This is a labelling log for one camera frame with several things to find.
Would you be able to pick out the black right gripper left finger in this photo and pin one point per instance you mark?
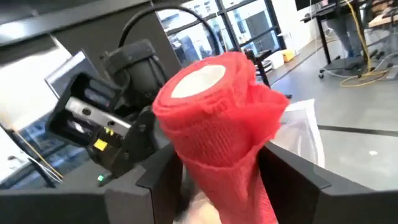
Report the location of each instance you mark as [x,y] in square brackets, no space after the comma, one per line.
[62,208]

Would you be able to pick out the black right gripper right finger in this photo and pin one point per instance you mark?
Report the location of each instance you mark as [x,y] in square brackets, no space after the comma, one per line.
[342,208]

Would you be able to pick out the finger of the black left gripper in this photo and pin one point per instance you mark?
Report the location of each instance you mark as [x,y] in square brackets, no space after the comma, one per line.
[136,140]

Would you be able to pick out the red bandage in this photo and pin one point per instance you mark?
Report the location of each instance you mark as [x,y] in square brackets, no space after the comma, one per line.
[217,130]

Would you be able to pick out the clear plastic zip bag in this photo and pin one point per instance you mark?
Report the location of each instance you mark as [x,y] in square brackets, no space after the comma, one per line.
[301,133]

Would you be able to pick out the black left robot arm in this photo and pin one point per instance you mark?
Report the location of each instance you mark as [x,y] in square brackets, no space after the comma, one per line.
[140,71]

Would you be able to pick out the black stand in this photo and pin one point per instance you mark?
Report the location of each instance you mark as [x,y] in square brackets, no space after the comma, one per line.
[261,71]

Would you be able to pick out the white box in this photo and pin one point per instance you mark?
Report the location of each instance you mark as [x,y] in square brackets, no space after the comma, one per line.
[275,60]

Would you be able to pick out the black framed window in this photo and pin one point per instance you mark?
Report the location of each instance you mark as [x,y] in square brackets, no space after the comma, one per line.
[248,25]

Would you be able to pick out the yellow box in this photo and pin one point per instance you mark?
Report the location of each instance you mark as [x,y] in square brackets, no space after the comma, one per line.
[288,56]

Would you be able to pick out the black wheeled desk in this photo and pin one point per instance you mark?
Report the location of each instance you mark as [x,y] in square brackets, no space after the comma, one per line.
[323,40]

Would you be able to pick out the standing person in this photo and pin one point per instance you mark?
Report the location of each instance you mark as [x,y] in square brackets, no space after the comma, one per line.
[345,31]

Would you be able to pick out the black frame beam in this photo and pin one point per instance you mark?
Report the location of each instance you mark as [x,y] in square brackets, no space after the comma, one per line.
[62,18]

